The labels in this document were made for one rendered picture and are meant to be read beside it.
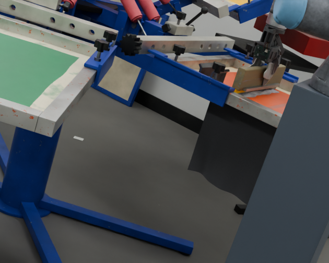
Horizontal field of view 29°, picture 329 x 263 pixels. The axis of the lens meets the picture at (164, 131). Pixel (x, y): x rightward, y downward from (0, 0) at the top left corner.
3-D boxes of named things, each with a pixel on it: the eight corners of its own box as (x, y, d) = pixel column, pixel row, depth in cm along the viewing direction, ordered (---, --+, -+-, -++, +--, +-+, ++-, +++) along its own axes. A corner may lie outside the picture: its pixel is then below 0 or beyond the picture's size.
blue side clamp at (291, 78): (293, 94, 252) (299, 77, 250) (288, 94, 248) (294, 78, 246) (230, 66, 266) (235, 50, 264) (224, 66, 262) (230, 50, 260)
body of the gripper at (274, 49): (248, 56, 221) (259, 23, 217) (259, 55, 228) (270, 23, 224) (267, 64, 217) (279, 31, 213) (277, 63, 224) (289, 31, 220)
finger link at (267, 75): (256, 86, 223) (261, 61, 220) (263, 85, 228) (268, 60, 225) (264, 88, 221) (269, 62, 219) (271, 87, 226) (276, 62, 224)
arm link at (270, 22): (274, 11, 223) (295, 19, 219) (270, 24, 224) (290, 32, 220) (266, 11, 216) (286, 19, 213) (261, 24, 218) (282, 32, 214)
